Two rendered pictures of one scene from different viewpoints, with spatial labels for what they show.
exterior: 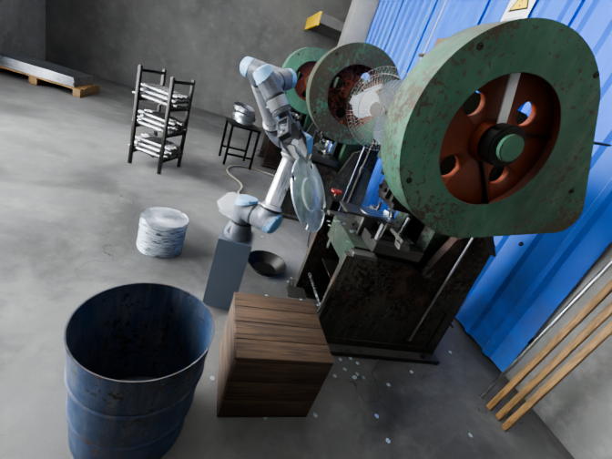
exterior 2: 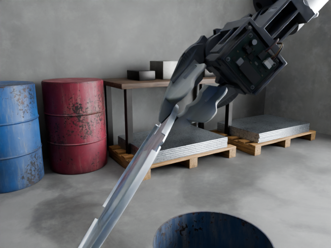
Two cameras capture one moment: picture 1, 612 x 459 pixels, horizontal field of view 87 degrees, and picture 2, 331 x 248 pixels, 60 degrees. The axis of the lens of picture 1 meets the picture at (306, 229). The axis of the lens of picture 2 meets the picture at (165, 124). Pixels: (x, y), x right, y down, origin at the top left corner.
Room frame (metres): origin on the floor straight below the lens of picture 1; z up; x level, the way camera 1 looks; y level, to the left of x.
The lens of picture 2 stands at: (1.57, 0.01, 1.12)
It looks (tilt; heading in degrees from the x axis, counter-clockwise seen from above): 14 degrees down; 167
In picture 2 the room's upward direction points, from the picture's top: straight up
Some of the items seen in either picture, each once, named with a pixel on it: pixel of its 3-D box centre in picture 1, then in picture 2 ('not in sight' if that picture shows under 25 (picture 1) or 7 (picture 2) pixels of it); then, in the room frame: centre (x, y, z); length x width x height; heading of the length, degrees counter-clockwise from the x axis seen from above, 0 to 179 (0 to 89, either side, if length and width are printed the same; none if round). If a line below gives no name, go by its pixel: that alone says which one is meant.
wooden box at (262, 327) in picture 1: (270, 352); not in sight; (1.11, -0.04, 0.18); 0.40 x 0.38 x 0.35; 111
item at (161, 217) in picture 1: (165, 217); not in sight; (1.85, 0.90, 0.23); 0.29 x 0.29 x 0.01
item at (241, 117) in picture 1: (240, 134); not in sight; (4.39, 1.30, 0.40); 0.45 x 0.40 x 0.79; 32
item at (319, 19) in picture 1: (332, 28); not in sight; (7.66, 0.93, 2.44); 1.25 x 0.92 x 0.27; 20
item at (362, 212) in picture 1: (359, 219); not in sight; (1.74, -0.26, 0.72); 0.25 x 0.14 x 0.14; 110
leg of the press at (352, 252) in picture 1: (405, 295); not in sight; (1.59, -0.65, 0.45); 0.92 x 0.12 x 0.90; 110
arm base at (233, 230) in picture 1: (239, 227); not in sight; (1.56, 0.34, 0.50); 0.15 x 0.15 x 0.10
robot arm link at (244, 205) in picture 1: (246, 209); not in sight; (1.56, 0.34, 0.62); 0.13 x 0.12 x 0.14; 73
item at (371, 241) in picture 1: (382, 232); not in sight; (1.79, -0.43, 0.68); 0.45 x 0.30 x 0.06; 20
